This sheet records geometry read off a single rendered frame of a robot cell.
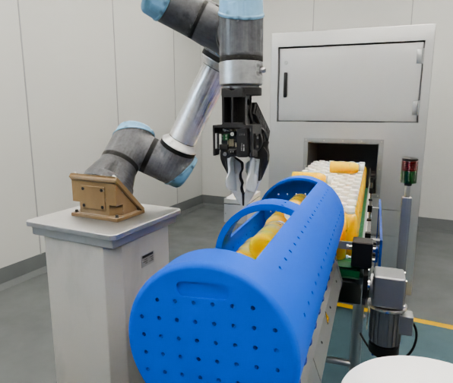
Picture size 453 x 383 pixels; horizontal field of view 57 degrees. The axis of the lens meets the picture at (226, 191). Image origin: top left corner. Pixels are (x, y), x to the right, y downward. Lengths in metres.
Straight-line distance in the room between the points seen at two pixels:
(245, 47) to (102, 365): 0.93
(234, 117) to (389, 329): 1.21
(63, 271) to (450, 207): 4.93
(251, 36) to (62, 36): 3.71
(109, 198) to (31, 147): 2.88
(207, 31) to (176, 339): 0.54
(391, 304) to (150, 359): 1.11
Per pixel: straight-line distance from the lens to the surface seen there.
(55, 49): 4.28
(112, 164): 1.23
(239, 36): 0.72
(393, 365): 0.80
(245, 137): 0.70
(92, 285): 1.19
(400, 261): 1.92
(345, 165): 2.48
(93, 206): 1.23
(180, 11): 0.83
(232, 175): 0.76
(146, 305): 0.70
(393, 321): 1.72
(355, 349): 2.09
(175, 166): 1.27
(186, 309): 0.66
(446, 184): 5.59
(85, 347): 1.31
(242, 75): 0.71
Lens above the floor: 1.45
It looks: 11 degrees down
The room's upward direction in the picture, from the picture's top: straight up
